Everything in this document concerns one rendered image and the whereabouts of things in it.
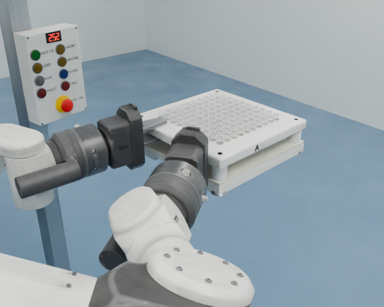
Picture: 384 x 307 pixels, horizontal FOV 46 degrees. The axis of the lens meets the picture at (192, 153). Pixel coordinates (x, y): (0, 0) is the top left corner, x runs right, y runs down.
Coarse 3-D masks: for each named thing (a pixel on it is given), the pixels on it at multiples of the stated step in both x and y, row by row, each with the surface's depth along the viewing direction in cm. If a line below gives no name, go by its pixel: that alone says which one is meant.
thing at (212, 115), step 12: (216, 96) 96; (192, 108) 91; (204, 108) 91; (216, 108) 90; (228, 108) 90; (240, 108) 90; (192, 120) 85; (204, 120) 85; (216, 120) 85; (228, 120) 85; (240, 120) 85; (252, 120) 85; (216, 132) 80; (228, 132) 81
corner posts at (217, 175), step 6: (144, 132) 89; (300, 132) 88; (288, 138) 89; (294, 138) 88; (216, 168) 74; (222, 168) 74; (216, 174) 75; (222, 174) 75; (216, 180) 76; (222, 180) 76
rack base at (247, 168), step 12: (156, 144) 88; (168, 144) 88; (276, 144) 88; (288, 144) 88; (300, 144) 89; (156, 156) 86; (252, 156) 84; (264, 156) 84; (276, 156) 84; (288, 156) 87; (228, 168) 80; (240, 168) 80; (252, 168) 80; (264, 168) 83; (228, 180) 76; (240, 180) 79; (216, 192) 76
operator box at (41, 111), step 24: (72, 24) 130; (24, 48) 120; (48, 48) 124; (72, 48) 130; (24, 72) 124; (48, 72) 126; (72, 72) 133; (24, 96) 129; (48, 96) 129; (72, 96) 135; (48, 120) 131
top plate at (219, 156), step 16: (208, 96) 98; (144, 112) 90; (272, 112) 91; (160, 128) 83; (176, 128) 83; (256, 128) 84; (272, 128) 84; (288, 128) 84; (304, 128) 88; (208, 144) 77; (224, 144) 78; (240, 144) 78; (256, 144) 78; (208, 160) 75; (224, 160) 73
